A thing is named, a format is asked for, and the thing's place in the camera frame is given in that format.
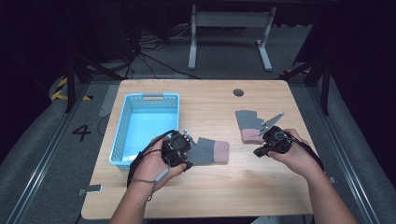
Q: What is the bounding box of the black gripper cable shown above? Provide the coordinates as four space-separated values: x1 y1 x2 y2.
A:
126 129 176 189

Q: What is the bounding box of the grey wrist strap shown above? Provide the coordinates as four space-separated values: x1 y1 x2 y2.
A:
130 167 171 202

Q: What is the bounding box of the person's left hand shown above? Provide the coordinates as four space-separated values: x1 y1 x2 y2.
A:
132 136 188 193

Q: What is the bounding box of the black wrist strap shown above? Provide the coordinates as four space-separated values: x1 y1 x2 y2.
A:
289 133 326 174

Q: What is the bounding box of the bundle of floor cables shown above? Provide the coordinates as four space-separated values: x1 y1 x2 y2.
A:
124 24 201 80

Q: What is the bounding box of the black metal stand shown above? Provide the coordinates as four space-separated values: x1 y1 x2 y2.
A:
64 54 126 114
278 57 332 117

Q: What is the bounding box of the light blue plastic basket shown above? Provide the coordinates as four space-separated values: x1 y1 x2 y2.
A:
108 92 181 171

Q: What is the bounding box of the yellow and black hazard tape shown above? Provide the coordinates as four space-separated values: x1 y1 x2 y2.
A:
50 77 94 102

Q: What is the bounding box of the thin black floor cable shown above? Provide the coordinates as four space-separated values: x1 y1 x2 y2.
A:
96 113 112 137

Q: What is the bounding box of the grey tape strip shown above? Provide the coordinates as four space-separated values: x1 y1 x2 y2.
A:
78 184 104 197

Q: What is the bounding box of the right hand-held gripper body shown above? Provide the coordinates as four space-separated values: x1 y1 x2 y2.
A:
257 111 294 155

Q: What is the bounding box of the grey metal table frame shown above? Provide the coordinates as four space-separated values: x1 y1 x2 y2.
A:
188 4 277 72

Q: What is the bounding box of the grey glove with pink cuff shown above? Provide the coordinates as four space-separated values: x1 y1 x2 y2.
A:
234 109 266 145
186 136 231 167

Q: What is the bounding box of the person's right hand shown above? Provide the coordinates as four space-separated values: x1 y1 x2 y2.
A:
266 128 325 181

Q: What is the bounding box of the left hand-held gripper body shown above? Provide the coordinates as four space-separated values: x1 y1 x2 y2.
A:
161 129 196 168

